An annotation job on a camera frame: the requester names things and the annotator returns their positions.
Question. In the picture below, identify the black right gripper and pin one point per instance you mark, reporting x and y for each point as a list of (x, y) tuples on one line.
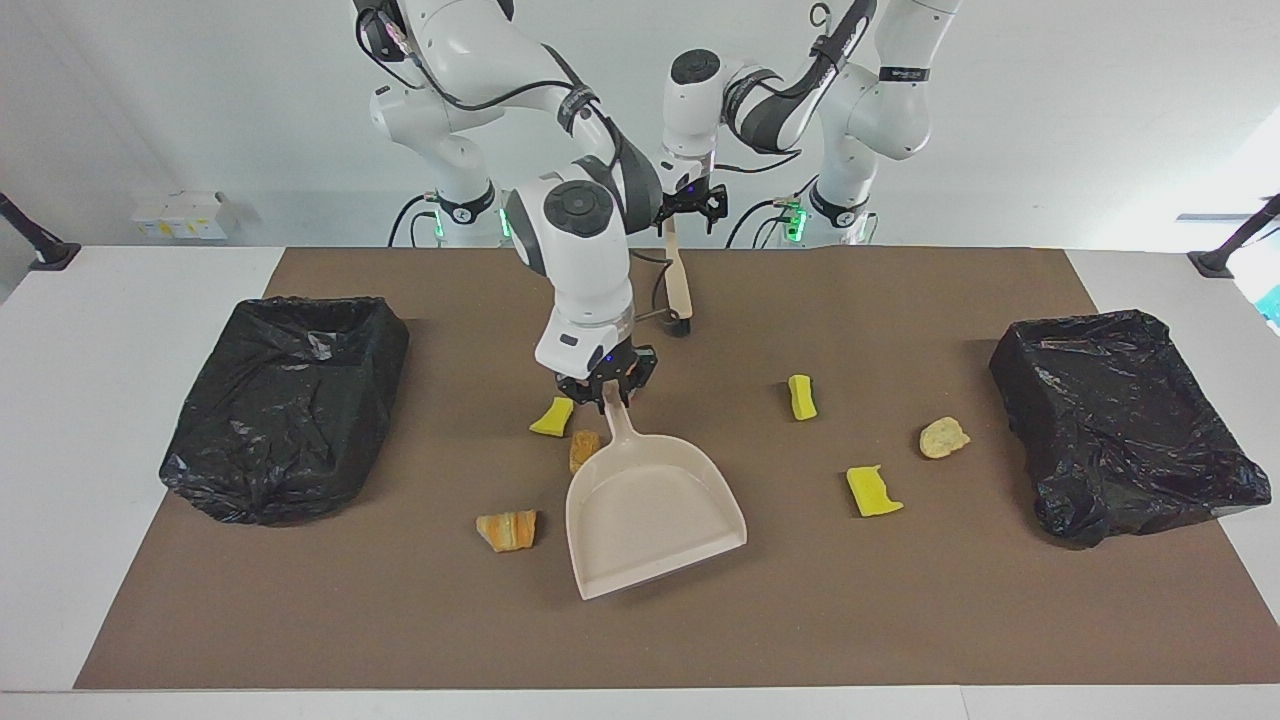
[(620, 362)]

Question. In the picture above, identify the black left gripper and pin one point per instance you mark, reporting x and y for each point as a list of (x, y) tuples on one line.
[(693, 188)]

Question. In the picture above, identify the yellow sponge wedge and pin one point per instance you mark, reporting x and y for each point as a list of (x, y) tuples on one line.
[(552, 418)]

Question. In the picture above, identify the brown bread roll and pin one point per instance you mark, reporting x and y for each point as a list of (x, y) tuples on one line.
[(582, 448)]

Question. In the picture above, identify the beige brush with black bristles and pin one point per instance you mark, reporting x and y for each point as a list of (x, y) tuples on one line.
[(680, 290)]

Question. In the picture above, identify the beige plastic dustpan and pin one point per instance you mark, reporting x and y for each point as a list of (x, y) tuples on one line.
[(650, 510)]

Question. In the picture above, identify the orange striped croissant piece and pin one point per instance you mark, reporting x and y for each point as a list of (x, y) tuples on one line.
[(508, 530)]

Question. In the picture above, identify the yellow sponge with green edge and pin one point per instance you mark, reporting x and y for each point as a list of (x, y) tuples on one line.
[(802, 398)]

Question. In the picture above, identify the notched yellow sponge piece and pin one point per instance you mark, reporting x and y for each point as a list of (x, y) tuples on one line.
[(873, 492)]

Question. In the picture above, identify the pale bread chunk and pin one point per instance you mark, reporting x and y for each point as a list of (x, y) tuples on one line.
[(943, 438)]

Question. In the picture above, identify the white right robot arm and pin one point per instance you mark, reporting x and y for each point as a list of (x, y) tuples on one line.
[(580, 250)]

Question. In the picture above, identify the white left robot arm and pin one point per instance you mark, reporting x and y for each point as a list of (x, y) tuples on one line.
[(880, 110)]

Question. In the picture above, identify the black bag lined bin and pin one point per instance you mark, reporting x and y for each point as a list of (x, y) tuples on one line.
[(290, 410), (1120, 430)]

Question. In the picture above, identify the brown table mat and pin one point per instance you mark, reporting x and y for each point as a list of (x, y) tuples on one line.
[(400, 620)]

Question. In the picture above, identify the teal object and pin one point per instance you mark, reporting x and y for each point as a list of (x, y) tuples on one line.
[(1268, 305)]

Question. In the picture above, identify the white wall socket boxes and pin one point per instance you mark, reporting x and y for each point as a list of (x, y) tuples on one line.
[(180, 215)]

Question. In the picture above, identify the black camera stand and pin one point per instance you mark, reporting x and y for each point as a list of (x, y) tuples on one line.
[(55, 255), (1215, 262)]

